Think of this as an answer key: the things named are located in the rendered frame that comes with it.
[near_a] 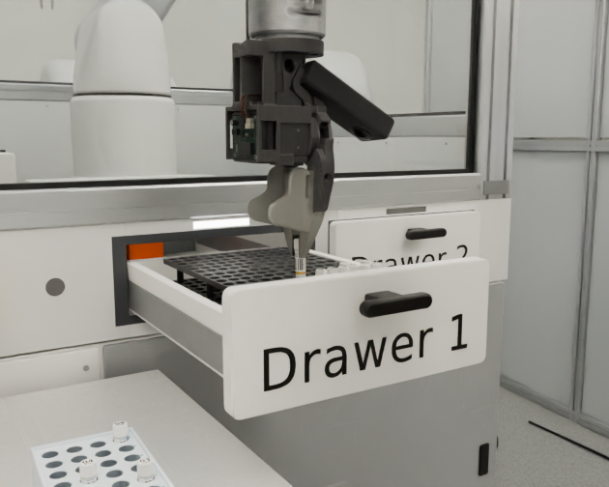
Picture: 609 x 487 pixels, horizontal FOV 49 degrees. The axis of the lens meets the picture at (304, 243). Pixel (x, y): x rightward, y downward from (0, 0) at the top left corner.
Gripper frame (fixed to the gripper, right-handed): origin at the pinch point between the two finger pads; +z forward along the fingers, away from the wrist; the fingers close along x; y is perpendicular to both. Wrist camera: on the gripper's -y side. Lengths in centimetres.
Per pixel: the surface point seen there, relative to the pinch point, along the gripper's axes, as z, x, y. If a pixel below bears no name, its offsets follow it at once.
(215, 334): 6.9, 4.1, 11.9
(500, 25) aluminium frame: -29, -23, -51
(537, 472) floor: 94, -73, -132
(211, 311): 5.1, 2.7, 11.7
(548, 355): 74, -108, -177
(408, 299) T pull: 2.9, 14.6, -1.7
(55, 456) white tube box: 14.6, 5.1, 26.4
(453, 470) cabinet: 47, -22, -45
